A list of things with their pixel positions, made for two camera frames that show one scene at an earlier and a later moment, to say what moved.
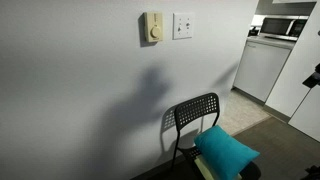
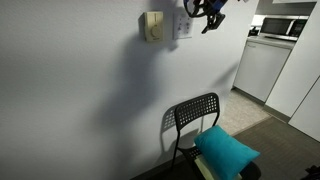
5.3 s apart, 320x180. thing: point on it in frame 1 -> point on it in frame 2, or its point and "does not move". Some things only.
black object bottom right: [314, 173] does not move
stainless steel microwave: [287, 27] does not move
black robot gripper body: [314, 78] -> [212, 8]
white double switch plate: [183, 25] does not move
